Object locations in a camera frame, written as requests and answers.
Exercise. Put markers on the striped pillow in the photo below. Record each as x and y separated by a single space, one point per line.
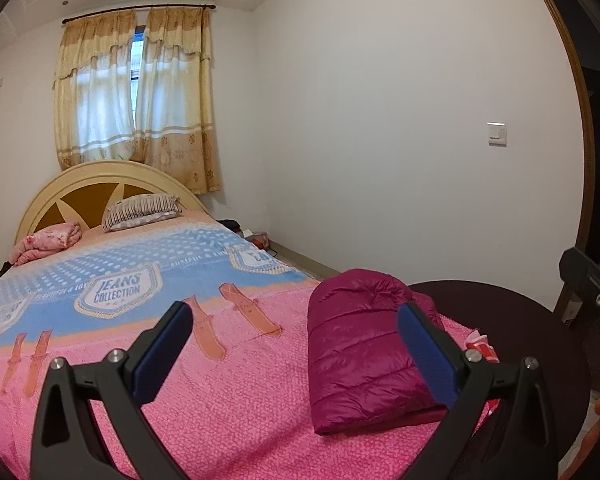
140 210

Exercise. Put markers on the red and white packet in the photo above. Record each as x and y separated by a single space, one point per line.
482 347

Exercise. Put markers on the cream arched bed headboard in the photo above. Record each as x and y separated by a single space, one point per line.
80 195

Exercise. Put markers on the pink and blue printed blanket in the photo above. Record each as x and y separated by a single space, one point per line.
255 400

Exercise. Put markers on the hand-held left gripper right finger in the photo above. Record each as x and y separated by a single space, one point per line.
427 355

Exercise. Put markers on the dark curtain rod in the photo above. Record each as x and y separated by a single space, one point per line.
140 8

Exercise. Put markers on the folded pink floral quilt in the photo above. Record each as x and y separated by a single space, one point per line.
50 240

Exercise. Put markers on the magenta quilted puffer jacket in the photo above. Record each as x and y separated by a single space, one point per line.
360 350

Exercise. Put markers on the dark round bed footboard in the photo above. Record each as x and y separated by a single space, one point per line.
530 320

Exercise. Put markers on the white wall light switch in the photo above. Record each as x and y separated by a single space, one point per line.
496 133

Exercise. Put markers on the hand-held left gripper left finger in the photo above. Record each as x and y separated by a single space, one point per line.
165 355

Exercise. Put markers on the small red white object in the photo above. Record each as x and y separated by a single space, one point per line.
257 240

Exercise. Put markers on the wooden door frame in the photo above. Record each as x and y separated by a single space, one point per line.
587 160

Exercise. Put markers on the dark cloth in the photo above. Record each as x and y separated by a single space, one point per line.
2 270

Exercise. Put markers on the yellow floral window curtain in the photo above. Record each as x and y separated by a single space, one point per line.
95 100
180 100

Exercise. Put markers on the black bedside item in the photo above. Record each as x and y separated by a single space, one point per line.
230 225

